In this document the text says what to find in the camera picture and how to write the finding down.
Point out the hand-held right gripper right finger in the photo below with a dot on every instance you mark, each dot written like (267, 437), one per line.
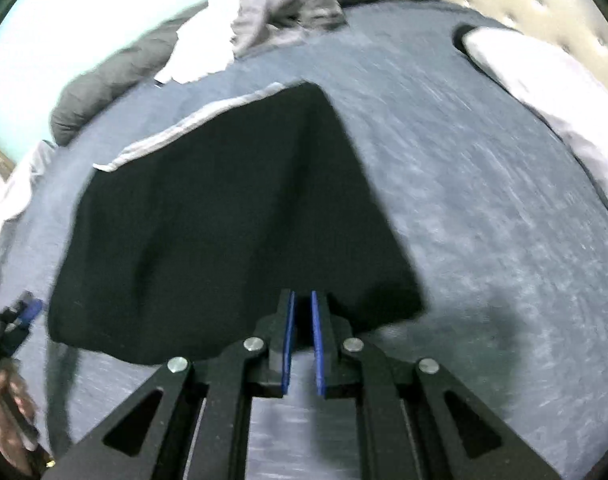
(318, 345)

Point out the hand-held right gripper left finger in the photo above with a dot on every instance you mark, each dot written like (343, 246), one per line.
(288, 345)

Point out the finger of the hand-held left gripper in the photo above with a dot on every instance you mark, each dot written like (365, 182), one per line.
(30, 310)

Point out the black sweater with white trim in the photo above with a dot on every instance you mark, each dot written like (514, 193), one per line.
(224, 220)

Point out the person's left hand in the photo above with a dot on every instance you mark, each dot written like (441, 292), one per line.
(11, 410)

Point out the light grey blanket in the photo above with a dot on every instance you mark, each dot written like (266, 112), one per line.
(19, 190)

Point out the bed with blue-grey sheet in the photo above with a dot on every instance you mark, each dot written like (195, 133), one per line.
(458, 210)

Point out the dark grey rolled duvet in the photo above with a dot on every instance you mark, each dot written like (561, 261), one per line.
(109, 85)

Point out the white garment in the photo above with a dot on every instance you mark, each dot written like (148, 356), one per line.
(204, 45)

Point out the grey garment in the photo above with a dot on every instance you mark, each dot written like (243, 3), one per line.
(284, 5)

